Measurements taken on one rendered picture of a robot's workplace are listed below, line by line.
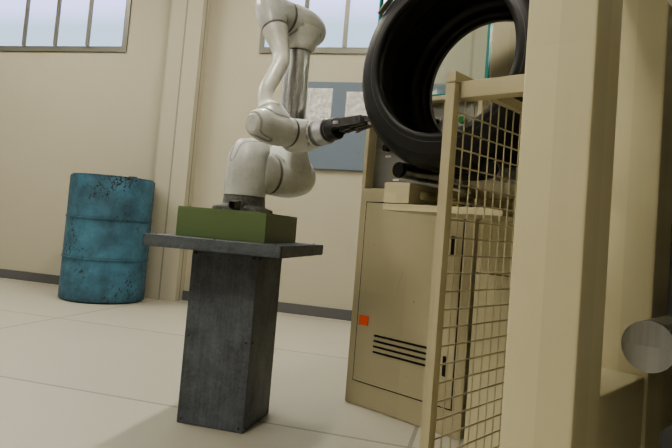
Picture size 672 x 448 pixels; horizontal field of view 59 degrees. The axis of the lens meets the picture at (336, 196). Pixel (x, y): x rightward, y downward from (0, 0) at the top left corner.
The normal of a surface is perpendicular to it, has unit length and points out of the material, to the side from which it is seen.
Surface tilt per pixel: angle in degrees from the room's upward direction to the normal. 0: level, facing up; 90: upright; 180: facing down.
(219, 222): 90
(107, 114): 90
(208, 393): 90
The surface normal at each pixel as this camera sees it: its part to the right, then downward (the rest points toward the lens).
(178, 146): -0.25, -0.07
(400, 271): -0.67, -0.09
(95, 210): 0.03, -0.05
